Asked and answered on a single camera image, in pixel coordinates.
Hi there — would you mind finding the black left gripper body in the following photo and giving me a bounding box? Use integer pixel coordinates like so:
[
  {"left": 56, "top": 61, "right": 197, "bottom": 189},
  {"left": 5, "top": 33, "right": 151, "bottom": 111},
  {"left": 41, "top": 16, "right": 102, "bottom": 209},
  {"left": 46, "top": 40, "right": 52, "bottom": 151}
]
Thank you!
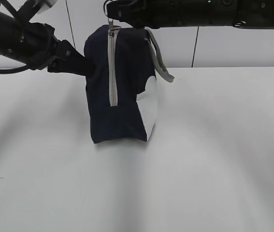
[{"left": 18, "top": 22, "right": 77, "bottom": 73}]

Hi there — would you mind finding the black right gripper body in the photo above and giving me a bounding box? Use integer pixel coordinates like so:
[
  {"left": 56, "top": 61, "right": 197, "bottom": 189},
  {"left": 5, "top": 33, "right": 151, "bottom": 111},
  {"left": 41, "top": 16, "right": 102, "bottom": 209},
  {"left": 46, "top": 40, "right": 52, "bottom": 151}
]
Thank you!
[{"left": 106, "top": 0, "right": 166, "bottom": 29}]

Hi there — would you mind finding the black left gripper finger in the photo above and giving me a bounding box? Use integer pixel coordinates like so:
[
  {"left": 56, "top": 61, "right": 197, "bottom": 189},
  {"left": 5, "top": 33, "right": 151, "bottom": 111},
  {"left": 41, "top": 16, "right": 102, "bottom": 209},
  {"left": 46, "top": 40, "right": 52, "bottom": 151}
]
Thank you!
[{"left": 54, "top": 47, "right": 95, "bottom": 76}]

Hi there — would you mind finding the navy insulated lunch bag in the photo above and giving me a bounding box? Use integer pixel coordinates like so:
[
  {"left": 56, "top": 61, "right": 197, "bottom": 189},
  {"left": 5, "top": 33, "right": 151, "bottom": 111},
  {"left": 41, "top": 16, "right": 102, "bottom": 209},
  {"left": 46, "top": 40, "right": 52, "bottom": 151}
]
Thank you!
[{"left": 84, "top": 18, "right": 174, "bottom": 144}]

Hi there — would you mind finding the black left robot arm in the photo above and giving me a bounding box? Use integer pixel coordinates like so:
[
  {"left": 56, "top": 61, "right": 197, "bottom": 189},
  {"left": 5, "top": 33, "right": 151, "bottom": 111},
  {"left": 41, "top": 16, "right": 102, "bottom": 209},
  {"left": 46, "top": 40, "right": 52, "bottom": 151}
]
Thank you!
[{"left": 0, "top": 12, "right": 95, "bottom": 76}]

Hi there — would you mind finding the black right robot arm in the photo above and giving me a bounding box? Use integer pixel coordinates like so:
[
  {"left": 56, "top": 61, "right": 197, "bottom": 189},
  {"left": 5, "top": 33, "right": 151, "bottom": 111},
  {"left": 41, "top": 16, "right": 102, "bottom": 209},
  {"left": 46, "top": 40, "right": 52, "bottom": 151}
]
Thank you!
[{"left": 104, "top": 0, "right": 274, "bottom": 29}]

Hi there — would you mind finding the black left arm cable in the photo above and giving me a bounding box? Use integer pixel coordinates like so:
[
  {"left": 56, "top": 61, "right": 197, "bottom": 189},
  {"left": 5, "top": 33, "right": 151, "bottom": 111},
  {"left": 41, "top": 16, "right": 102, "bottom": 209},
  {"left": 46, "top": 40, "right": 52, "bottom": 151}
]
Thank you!
[{"left": 0, "top": 62, "right": 31, "bottom": 74}]

